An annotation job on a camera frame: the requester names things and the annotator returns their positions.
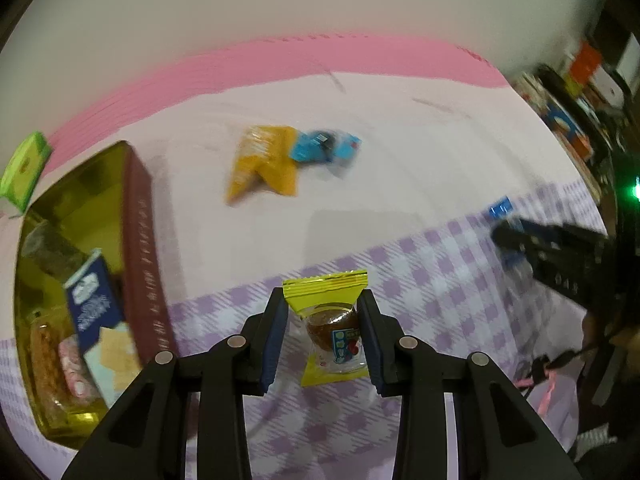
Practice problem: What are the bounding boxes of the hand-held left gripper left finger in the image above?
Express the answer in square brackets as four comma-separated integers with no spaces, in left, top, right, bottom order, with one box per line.
[60,287,290,480]

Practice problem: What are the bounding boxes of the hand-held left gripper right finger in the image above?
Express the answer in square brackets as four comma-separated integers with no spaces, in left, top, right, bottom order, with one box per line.
[356,290,584,480]

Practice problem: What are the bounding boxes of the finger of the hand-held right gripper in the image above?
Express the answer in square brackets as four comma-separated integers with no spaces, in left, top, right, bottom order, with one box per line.
[519,218,614,267]
[491,223,602,311]

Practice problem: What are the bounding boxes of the blue and white snack packet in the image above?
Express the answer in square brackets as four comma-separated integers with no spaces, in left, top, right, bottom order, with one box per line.
[487,197,536,281]

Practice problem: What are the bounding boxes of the yellow chocolate snack packet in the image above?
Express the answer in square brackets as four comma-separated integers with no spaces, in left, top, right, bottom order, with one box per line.
[282,270,373,387]

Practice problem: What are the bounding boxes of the maroon box with gold lining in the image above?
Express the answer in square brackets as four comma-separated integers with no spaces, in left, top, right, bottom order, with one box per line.
[14,141,178,451]

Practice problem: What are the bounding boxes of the navy blue cracker packet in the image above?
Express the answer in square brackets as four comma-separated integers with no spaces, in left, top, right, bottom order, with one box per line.
[62,249,143,408]

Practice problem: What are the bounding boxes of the pink white striped candy packet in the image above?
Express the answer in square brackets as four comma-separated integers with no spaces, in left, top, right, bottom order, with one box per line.
[57,335,103,401]

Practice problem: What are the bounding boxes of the clear packet of orange crackers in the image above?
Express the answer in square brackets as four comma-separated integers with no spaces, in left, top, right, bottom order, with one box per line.
[22,217,96,416]

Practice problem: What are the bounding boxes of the pink purple checkered tablecloth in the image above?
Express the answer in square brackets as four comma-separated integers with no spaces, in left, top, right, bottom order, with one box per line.
[0,72,608,480]

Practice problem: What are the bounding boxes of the cluttered shelf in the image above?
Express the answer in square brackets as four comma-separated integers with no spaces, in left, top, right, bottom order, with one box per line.
[512,35,640,201]

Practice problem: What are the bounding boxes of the white box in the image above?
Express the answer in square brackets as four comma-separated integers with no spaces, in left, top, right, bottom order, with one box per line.
[592,67,629,107]

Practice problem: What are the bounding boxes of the orange snack packet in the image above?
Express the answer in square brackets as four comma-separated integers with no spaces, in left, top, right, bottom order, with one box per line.
[225,125,303,206]

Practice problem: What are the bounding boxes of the orange box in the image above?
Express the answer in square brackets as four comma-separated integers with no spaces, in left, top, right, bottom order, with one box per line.
[570,42,604,84]

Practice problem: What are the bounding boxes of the light blue snack packet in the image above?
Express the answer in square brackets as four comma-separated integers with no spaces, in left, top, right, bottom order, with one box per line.
[290,130,363,178]

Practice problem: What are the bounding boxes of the pink foam mat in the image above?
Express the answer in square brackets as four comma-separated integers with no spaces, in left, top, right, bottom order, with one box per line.
[42,34,506,171]

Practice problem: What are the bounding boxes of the green snack packet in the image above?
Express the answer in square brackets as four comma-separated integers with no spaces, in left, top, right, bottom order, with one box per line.
[0,131,53,213]

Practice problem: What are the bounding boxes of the black cord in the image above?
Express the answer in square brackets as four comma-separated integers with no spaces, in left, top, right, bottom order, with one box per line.
[515,347,588,386]

